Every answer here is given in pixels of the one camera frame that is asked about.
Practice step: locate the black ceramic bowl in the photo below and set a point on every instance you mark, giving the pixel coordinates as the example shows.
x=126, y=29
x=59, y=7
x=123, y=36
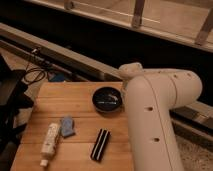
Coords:
x=107, y=99

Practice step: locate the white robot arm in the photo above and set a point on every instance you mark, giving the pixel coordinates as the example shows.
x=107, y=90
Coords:
x=149, y=95

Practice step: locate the blue cloth piece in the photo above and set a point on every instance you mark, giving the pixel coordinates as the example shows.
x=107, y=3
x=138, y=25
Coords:
x=67, y=126

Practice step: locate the blue object behind table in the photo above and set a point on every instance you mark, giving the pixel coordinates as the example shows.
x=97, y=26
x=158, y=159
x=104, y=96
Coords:
x=57, y=78

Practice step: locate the black white striped box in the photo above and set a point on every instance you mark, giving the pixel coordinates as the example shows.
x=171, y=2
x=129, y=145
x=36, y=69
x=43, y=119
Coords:
x=100, y=145

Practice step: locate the white tube bottle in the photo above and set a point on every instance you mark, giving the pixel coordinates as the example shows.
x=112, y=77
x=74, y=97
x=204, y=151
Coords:
x=49, y=145

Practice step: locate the black chair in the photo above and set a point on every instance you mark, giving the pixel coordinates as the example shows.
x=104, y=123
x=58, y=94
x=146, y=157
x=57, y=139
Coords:
x=12, y=98

